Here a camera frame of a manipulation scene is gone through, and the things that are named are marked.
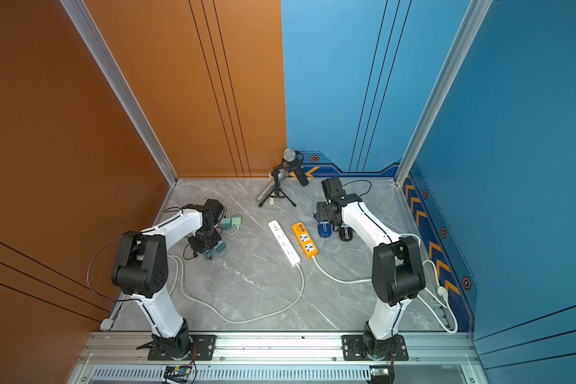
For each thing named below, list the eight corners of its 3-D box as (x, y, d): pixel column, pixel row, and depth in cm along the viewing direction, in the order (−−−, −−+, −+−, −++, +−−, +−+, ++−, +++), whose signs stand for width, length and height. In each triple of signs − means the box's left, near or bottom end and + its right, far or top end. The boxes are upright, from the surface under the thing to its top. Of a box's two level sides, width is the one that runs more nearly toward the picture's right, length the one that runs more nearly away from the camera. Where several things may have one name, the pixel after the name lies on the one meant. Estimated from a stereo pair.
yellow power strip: (307, 259, 94) (307, 256, 92) (291, 227, 104) (291, 224, 102) (319, 254, 95) (319, 251, 93) (302, 223, 105) (302, 220, 103)
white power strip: (292, 266, 92) (291, 264, 90) (269, 224, 105) (268, 221, 103) (300, 262, 93) (300, 260, 91) (276, 221, 106) (276, 218, 104)
